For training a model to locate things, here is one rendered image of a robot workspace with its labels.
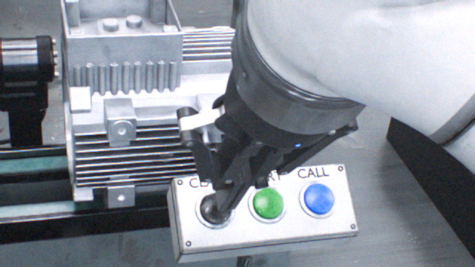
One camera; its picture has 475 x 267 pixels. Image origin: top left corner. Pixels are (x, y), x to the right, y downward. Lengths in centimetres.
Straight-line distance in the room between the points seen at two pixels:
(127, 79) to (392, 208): 50
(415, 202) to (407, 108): 87
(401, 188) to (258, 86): 83
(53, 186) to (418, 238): 51
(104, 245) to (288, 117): 57
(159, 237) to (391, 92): 66
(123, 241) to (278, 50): 62
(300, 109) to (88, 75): 46
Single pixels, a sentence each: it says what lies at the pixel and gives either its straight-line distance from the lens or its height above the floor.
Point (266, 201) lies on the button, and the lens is 76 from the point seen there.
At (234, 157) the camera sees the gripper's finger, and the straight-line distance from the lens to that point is 59.
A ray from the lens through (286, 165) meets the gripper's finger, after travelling 63.
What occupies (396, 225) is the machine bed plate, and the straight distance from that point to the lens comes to 120.
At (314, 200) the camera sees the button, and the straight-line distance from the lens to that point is 77.
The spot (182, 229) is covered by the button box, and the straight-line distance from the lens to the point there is 74.
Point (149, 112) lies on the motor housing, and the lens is 88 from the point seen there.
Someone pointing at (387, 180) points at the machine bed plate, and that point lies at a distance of 128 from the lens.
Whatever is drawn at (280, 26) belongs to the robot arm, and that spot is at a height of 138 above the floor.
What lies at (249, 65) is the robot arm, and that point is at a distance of 45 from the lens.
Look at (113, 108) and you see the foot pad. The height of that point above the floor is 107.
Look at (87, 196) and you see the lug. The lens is 94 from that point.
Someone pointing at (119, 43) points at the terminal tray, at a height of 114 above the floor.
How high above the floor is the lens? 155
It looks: 35 degrees down
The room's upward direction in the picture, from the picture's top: 6 degrees clockwise
